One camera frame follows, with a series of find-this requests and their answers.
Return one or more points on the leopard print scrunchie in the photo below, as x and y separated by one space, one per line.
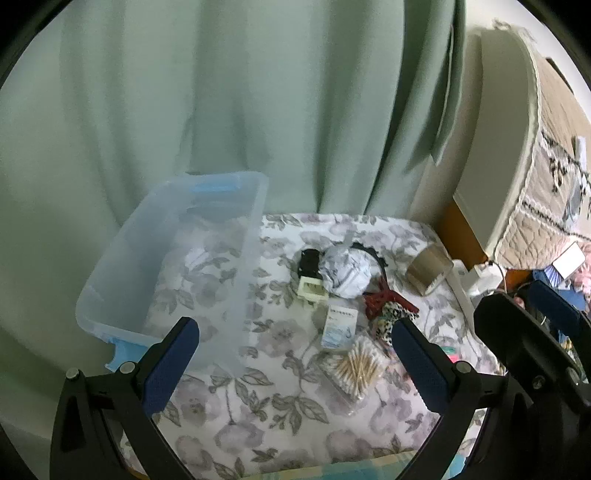
388 314

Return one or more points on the cream rectangular hair clip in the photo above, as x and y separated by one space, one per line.
310 288

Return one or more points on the white blue medicine box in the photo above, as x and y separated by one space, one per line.
339 330

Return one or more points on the dark red hair claw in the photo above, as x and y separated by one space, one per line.
376 302

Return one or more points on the bag of cotton swabs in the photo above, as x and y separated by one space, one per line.
355 369

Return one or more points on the brown packing tape roll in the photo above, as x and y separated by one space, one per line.
425 270

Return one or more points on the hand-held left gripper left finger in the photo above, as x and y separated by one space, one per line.
168 364

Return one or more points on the black headband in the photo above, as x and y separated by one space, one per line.
364 248

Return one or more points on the pale green curtain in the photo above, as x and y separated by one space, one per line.
231 92

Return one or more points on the black hair clip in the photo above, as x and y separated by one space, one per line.
309 261

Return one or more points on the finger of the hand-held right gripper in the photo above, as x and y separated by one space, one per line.
554 304
508 323

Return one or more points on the translucent plastic storage container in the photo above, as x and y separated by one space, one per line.
115 277

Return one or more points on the cream padded headboard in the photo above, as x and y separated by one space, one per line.
503 138

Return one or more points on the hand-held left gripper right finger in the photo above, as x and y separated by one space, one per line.
418 364

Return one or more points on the beige quilted blanket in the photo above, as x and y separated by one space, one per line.
549 138

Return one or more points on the grey floral bed sheet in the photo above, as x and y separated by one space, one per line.
277 415

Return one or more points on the white charger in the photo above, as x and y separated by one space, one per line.
480 279

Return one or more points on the white paper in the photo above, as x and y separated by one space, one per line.
346 270

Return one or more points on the orange wooden nightstand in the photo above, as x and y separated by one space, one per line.
457 230

